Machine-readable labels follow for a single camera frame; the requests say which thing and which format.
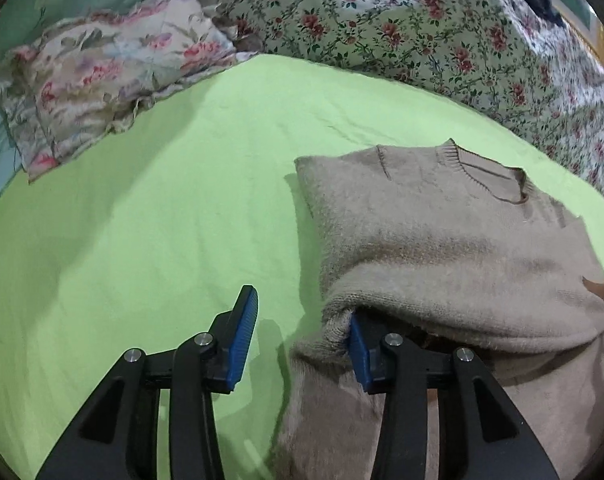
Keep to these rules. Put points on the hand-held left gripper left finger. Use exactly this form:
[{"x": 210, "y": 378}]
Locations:
[{"x": 242, "y": 335}]

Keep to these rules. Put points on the person's right hand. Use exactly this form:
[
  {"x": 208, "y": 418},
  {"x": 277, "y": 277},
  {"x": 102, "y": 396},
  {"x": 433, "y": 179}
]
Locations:
[{"x": 602, "y": 287}]

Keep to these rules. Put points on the beige knitted sweater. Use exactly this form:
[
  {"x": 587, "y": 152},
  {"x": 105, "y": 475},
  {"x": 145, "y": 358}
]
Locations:
[{"x": 447, "y": 260}]

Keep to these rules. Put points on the white floral quilt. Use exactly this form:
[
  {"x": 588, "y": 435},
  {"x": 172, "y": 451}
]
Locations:
[{"x": 422, "y": 35}]

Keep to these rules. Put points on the gold framed picture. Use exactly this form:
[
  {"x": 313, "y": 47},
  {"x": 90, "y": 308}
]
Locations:
[{"x": 584, "y": 15}]

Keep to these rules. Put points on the lime green bed sheet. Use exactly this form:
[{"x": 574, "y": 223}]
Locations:
[{"x": 146, "y": 220}]

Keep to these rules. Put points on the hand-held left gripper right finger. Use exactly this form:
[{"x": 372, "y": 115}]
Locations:
[{"x": 358, "y": 347}]

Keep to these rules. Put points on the floral ruffled pillow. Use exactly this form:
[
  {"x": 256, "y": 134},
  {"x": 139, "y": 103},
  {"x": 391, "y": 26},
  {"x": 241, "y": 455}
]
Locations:
[{"x": 106, "y": 70}]

